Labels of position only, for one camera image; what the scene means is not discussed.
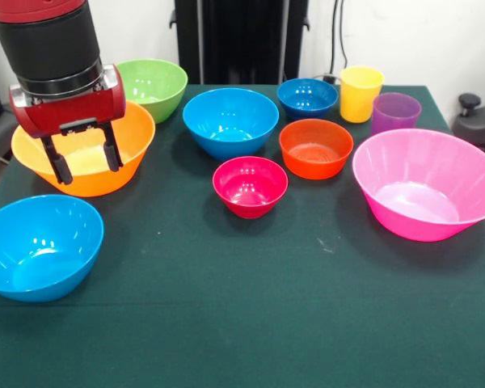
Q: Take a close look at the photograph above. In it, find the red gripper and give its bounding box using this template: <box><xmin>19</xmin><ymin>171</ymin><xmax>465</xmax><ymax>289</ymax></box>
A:
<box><xmin>9</xmin><ymin>63</ymin><xmax>127</xmax><ymax>186</ymax></box>

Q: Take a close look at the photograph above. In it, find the light blue bowl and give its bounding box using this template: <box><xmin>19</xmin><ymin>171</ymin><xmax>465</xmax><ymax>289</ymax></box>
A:
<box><xmin>0</xmin><ymin>194</ymin><xmax>105</xmax><ymax>303</ymax></box>
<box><xmin>182</xmin><ymin>87</ymin><xmax>280</xmax><ymax>162</ymax></box>

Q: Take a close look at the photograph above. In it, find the large orange bowl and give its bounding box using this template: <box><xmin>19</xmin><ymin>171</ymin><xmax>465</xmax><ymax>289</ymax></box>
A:
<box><xmin>11</xmin><ymin>100</ymin><xmax>157</xmax><ymax>198</ymax></box>

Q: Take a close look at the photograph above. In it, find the green bowl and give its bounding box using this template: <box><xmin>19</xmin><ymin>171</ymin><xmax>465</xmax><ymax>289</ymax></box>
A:
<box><xmin>115</xmin><ymin>58</ymin><xmax>189</xmax><ymax>124</ymax></box>

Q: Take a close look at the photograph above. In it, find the small crimson bowl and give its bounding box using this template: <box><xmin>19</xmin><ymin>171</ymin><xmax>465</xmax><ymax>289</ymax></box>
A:
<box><xmin>212</xmin><ymin>155</ymin><xmax>289</xmax><ymax>220</ymax></box>

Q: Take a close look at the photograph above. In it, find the dark green table cloth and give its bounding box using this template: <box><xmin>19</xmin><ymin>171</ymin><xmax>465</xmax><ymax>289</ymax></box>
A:
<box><xmin>0</xmin><ymin>82</ymin><xmax>485</xmax><ymax>388</ymax></box>

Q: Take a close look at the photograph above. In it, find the small red-orange bowl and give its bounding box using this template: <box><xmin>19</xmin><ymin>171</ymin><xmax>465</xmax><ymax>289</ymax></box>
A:
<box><xmin>278</xmin><ymin>118</ymin><xmax>355</xmax><ymax>181</ymax></box>

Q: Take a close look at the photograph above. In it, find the small dark blue bowl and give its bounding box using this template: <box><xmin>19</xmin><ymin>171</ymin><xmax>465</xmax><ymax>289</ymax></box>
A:
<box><xmin>276</xmin><ymin>78</ymin><xmax>340</xmax><ymax>121</ymax></box>

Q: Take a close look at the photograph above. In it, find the yellow cup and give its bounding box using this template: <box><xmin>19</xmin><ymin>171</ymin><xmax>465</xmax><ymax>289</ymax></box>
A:
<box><xmin>339</xmin><ymin>65</ymin><xmax>386</xmax><ymax>124</ymax></box>

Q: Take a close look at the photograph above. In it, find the purple cup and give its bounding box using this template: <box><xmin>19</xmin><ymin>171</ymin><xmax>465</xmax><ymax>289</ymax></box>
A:
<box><xmin>370</xmin><ymin>92</ymin><xmax>423</xmax><ymax>137</ymax></box>

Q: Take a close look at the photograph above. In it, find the large pink bowl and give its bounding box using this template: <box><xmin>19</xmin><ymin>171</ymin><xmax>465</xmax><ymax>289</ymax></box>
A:
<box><xmin>352</xmin><ymin>128</ymin><xmax>485</xmax><ymax>243</ymax></box>

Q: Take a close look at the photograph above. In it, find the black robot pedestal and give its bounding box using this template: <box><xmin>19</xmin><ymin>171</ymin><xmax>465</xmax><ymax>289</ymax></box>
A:
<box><xmin>173</xmin><ymin>0</ymin><xmax>308</xmax><ymax>86</ymax></box>

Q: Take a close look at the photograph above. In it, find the black wall cable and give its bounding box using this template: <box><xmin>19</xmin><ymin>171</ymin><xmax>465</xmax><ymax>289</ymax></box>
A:
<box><xmin>330</xmin><ymin>0</ymin><xmax>349</xmax><ymax>78</ymax></box>

